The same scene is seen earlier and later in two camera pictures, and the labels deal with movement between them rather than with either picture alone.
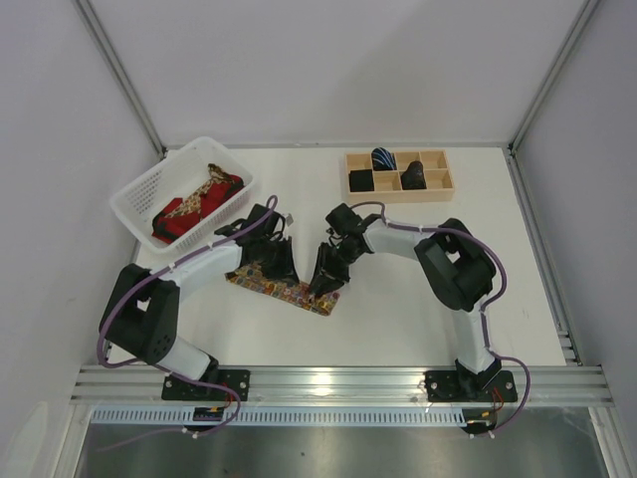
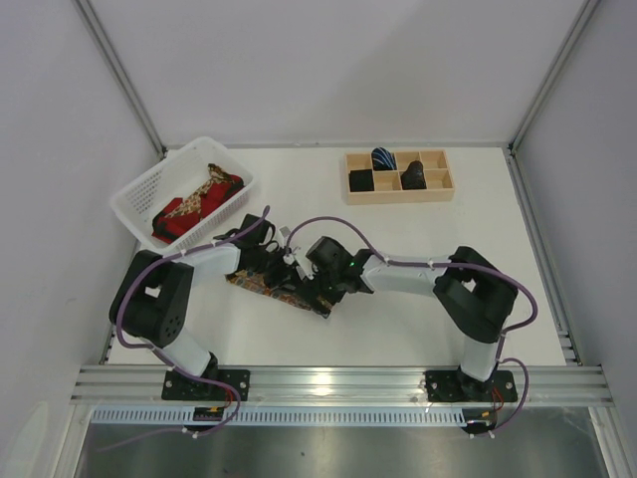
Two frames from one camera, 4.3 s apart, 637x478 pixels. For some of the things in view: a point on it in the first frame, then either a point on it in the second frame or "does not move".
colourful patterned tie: [290, 291] does not move
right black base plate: [445, 386] does not move
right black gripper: [333, 254] -> [313, 287]
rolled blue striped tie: [382, 159] does not move
